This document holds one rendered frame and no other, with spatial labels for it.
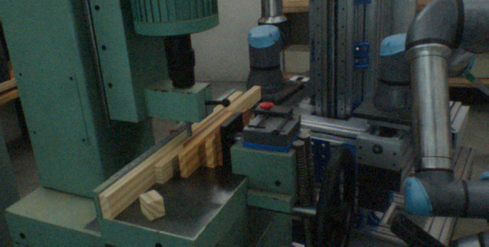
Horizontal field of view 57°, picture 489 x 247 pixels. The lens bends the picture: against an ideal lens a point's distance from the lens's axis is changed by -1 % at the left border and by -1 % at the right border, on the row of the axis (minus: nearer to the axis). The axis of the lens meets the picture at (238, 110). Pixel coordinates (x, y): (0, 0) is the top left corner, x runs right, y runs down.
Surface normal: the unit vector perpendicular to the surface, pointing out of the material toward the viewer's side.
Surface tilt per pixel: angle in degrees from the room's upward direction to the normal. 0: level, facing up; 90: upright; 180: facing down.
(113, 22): 90
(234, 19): 90
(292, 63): 90
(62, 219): 0
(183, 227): 0
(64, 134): 90
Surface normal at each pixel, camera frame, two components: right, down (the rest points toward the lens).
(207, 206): -0.07, -0.93
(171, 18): 0.03, 0.35
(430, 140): -0.44, -0.31
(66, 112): -0.41, 0.35
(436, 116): -0.12, -0.31
